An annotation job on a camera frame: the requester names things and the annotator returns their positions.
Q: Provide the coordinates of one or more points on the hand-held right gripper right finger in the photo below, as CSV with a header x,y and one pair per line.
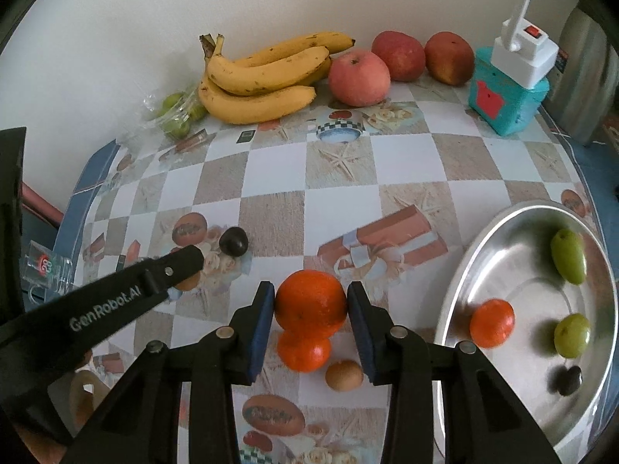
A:
x,y
360,333

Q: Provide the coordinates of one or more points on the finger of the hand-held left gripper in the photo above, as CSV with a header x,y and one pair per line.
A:
x,y
179,266

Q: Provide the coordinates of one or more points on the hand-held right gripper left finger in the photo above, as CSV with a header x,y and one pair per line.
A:
x,y
258,333

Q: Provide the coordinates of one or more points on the brown kiwi fruit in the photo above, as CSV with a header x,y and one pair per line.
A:
x,y
344,374
188,281

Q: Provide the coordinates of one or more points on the orange tangerine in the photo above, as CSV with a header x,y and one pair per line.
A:
x,y
311,302
303,353
492,323

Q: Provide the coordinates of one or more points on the dark round fruit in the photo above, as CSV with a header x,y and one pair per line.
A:
x,y
566,381
234,241

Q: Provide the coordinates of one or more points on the round stainless steel plate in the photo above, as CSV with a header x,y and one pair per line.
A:
x,y
512,270

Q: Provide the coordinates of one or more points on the large green mango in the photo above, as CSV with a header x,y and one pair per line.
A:
x,y
572,334

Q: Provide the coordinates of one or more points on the small green mango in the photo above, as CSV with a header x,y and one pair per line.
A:
x,y
568,256

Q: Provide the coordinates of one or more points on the clear bag of green fruits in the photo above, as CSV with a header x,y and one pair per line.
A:
x,y
176,123

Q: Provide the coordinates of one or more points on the checkered printed tablecloth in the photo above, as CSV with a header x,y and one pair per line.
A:
x,y
338,179

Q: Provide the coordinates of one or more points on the yellow banana bunch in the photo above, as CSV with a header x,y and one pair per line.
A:
x,y
261,106

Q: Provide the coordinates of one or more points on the pink apple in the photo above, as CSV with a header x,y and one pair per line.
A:
x,y
360,79

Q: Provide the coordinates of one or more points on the teal box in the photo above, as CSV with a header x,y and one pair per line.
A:
x,y
503,101

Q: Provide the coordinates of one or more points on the red apple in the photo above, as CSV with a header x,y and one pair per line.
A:
x,y
399,55
449,58

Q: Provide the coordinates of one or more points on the stainless steel thermos jug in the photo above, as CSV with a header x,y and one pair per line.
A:
x,y
585,82

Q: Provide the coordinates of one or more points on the reddish wooden rail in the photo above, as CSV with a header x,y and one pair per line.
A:
x,y
43,203

